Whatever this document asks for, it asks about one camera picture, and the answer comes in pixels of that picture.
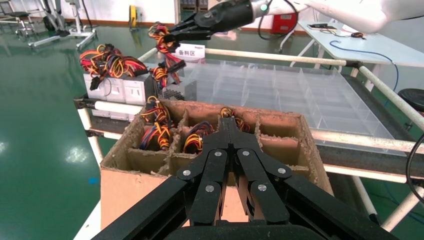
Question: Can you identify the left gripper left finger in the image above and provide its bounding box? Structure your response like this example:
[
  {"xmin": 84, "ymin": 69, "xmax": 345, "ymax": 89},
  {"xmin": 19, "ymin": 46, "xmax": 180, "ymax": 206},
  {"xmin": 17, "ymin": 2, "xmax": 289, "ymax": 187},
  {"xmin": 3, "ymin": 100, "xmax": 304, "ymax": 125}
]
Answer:
[{"xmin": 91, "ymin": 117, "xmax": 230, "ymax": 240}]

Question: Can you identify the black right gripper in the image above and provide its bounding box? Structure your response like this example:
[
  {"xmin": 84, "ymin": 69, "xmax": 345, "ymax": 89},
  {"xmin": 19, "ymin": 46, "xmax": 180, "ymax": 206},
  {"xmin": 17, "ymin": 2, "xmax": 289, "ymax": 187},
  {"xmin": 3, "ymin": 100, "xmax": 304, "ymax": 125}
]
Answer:
[{"xmin": 163, "ymin": 0, "xmax": 257, "ymax": 43}]

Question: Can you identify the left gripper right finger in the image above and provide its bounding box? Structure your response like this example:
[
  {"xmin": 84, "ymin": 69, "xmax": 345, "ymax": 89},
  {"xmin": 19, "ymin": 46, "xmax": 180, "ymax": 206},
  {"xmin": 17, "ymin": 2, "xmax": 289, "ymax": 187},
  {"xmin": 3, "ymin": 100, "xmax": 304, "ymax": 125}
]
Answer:
[{"xmin": 229, "ymin": 117, "xmax": 398, "ymax": 240}]

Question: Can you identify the white printed sign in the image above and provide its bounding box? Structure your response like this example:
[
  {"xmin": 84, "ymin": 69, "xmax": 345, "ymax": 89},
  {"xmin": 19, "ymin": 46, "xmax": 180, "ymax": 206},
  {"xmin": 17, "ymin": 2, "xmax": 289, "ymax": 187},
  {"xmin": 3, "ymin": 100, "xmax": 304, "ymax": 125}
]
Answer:
[{"xmin": 172, "ymin": 43, "xmax": 206, "ymax": 63}]

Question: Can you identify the brown divided cardboard box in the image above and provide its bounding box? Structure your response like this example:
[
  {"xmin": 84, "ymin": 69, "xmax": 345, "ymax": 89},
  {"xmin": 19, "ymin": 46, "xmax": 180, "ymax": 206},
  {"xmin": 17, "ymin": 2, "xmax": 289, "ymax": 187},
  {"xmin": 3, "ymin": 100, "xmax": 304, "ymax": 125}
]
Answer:
[{"xmin": 99, "ymin": 98, "xmax": 335, "ymax": 231}]

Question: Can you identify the red cabinet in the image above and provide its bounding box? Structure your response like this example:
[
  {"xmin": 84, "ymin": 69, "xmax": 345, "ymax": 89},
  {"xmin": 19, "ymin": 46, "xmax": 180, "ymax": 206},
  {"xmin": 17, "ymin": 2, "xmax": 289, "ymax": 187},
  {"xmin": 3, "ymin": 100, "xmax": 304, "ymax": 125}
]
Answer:
[{"xmin": 269, "ymin": 12, "xmax": 299, "ymax": 35}]

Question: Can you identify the clear plastic divided tray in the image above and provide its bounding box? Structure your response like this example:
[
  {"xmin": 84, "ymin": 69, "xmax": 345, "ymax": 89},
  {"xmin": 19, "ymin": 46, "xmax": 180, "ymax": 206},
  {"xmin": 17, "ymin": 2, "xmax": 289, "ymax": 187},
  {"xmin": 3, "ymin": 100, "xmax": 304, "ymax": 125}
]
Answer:
[{"xmin": 183, "ymin": 58, "xmax": 407, "ymax": 157}]

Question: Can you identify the black round stool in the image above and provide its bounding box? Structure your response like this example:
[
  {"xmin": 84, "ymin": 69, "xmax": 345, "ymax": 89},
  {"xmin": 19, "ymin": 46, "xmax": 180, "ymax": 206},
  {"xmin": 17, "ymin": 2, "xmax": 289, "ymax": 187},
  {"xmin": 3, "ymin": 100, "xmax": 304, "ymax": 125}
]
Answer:
[
  {"xmin": 9, "ymin": 11, "xmax": 36, "ymax": 38},
  {"xmin": 396, "ymin": 87, "xmax": 424, "ymax": 114}
]

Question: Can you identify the white work table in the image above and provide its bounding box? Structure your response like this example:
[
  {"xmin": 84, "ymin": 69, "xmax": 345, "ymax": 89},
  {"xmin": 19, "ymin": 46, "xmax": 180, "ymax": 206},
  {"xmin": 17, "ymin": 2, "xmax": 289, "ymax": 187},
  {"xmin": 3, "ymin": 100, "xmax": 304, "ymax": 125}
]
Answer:
[{"xmin": 278, "ymin": 20, "xmax": 424, "ymax": 72}]

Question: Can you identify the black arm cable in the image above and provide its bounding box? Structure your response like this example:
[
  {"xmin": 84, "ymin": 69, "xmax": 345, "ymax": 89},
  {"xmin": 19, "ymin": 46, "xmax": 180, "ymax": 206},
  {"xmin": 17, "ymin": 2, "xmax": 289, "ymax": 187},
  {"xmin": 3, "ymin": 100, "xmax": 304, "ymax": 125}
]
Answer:
[{"xmin": 257, "ymin": 0, "xmax": 300, "ymax": 41}]

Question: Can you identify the white pipe rack frame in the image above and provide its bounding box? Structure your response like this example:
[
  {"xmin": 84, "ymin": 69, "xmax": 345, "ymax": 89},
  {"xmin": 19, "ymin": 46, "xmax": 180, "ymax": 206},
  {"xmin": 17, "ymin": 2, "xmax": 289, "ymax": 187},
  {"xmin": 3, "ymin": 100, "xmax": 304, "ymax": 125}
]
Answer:
[{"xmin": 73, "ymin": 46, "xmax": 424, "ymax": 233}]

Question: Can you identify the white metal stand frame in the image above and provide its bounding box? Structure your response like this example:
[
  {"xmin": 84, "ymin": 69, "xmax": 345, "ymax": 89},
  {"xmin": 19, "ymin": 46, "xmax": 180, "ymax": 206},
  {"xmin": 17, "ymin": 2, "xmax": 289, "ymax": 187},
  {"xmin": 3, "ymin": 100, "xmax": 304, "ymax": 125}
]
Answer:
[{"xmin": 28, "ymin": 0, "xmax": 98, "ymax": 51}]

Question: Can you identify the hanging black cable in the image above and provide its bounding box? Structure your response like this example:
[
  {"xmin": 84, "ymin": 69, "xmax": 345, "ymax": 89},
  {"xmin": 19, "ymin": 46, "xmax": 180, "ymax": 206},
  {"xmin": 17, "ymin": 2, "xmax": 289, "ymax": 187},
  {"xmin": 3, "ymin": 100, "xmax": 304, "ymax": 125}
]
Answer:
[{"xmin": 405, "ymin": 132, "xmax": 424, "ymax": 200}]

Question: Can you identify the thin blue cable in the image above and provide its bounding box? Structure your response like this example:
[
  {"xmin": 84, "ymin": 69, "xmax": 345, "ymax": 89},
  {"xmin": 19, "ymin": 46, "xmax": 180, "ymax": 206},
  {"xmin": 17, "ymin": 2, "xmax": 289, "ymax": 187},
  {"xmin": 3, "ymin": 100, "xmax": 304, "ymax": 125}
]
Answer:
[{"xmin": 328, "ymin": 39, "xmax": 400, "ymax": 109}]

